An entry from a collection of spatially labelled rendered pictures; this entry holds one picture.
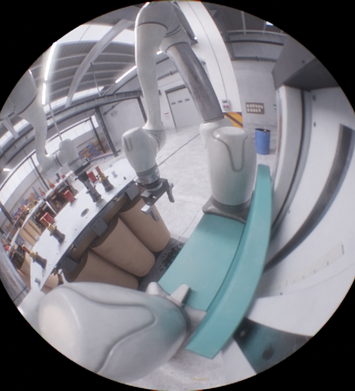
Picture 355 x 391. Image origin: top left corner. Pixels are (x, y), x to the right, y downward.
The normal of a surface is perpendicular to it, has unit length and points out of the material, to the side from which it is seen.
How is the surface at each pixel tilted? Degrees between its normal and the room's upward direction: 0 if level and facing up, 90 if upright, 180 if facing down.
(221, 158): 75
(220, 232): 0
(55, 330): 6
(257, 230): 0
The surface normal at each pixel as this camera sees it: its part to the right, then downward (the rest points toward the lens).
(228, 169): -0.50, 0.50
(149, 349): 0.87, -0.44
